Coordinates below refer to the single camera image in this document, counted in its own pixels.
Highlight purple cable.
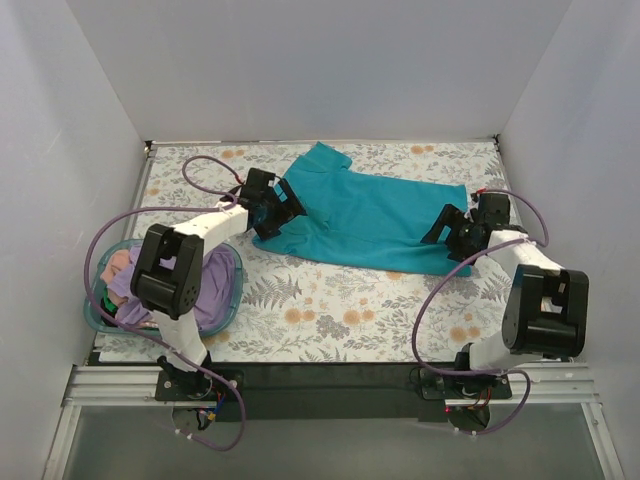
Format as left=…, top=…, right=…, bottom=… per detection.
left=412, top=188, right=551, bottom=436
left=82, top=156, right=249, bottom=454

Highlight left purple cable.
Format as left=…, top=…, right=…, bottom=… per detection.
left=82, top=156, right=249, bottom=454

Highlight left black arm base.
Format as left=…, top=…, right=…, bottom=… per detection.
left=154, top=365, right=244, bottom=432

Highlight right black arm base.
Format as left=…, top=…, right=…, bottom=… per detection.
left=417, top=368, right=512, bottom=432

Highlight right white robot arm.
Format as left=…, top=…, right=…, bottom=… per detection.
left=422, top=189, right=589, bottom=398

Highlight lavender t shirt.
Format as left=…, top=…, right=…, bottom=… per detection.
left=116, top=244, right=236, bottom=332

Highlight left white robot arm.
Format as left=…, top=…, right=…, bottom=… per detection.
left=131, top=168, right=306, bottom=400

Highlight teal t shirt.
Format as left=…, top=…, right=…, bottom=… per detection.
left=252, top=143, right=467, bottom=275

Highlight floral patterned table mat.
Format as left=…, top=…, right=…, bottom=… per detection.
left=97, top=142, right=564, bottom=364

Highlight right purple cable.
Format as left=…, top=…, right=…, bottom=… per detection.
left=412, top=188, right=551, bottom=436

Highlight clear blue plastic basket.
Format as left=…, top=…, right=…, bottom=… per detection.
left=91, top=239, right=243, bottom=337

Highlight green black garment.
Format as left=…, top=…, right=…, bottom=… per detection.
left=100, top=288, right=118, bottom=328

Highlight aluminium frame rail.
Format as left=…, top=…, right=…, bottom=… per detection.
left=47, top=364, right=166, bottom=480

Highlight pink garment in basket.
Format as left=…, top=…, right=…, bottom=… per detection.
left=100, top=249, right=134, bottom=307

